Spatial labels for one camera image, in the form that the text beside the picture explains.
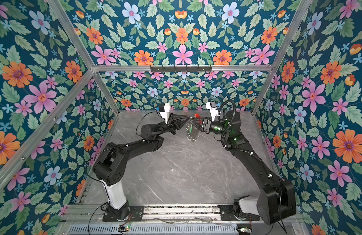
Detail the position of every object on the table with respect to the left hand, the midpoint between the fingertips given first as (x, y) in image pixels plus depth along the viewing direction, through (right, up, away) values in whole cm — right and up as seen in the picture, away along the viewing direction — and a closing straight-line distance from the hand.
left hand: (188, 120), depth 65 cm
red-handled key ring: (+2, -4, +3) cm, 5 cm away
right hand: (+4, +1, +3) cm, 5 cm away
